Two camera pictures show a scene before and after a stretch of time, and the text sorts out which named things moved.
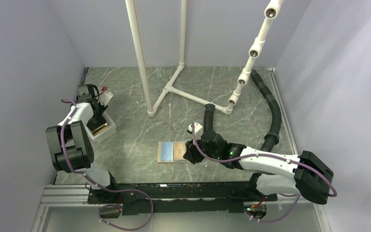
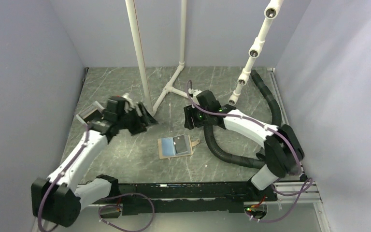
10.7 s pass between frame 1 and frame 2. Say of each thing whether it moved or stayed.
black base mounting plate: stayed
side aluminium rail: stayed
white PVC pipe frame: stayed
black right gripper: moved
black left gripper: moved
